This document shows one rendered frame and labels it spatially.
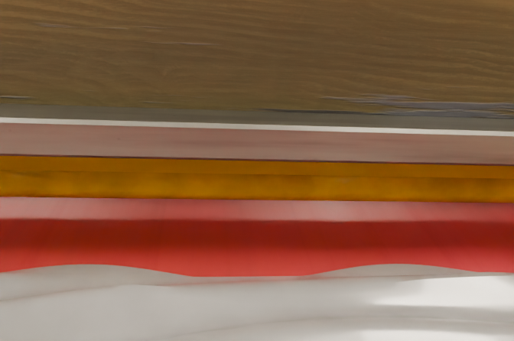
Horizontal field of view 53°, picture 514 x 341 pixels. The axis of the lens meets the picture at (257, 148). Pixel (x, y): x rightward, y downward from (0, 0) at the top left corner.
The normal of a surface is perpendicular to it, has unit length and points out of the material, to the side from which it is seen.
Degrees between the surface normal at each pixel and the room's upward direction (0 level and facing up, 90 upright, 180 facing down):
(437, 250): 0
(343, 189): 90
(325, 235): 0
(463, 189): 90
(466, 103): 90
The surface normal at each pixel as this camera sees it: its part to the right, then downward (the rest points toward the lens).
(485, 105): 0.09, 0.36
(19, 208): 0.06, -0.93
